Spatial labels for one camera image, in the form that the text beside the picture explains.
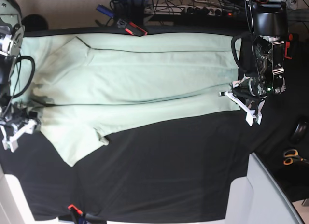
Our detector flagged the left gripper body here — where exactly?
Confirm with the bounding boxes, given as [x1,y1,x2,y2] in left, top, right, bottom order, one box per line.
[231,76,267,108]

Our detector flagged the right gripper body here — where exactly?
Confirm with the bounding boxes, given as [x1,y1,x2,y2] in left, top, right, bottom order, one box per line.
[0,106,36,134]

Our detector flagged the light green T-shirt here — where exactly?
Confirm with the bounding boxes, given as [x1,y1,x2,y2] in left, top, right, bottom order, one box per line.
[17,33,238,166]

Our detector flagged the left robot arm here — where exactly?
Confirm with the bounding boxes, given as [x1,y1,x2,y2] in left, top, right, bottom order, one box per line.
[231,0,288,110]

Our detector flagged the red and black clamp right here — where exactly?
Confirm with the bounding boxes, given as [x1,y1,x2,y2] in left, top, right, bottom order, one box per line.
[284,33,294,59]

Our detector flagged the black tape roll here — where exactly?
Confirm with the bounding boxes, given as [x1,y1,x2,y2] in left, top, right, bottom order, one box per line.
[290,121,309,144]

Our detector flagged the black table cloth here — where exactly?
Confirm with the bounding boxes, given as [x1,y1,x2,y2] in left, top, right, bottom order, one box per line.
[0,41,309,223]

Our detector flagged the white chair right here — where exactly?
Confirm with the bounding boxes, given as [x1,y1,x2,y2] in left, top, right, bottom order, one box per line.
[225,153,304,224]

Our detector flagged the white chair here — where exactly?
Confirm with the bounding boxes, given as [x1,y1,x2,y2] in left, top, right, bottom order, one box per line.
[225,153,304,224]
[0,167,35,224]

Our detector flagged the white chair left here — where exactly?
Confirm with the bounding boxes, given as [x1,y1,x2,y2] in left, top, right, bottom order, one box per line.
[0,167,35,224]

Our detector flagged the white power strip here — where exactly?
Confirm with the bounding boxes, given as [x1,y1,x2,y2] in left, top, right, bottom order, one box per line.
[144,5,228,16]

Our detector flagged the red clamp bottom edge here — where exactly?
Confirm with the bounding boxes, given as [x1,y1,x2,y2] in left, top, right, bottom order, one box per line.
[68,204,107,224]

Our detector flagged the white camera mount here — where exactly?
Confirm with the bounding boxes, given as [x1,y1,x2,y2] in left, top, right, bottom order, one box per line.
[219,91,265,126]
[0,119,38,153]

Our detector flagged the orange handled scissors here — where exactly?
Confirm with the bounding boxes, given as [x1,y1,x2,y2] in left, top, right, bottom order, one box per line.
[283,149,309,166]

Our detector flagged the blue handle clamp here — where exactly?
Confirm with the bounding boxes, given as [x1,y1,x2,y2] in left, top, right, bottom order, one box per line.
[96,5,114,18]

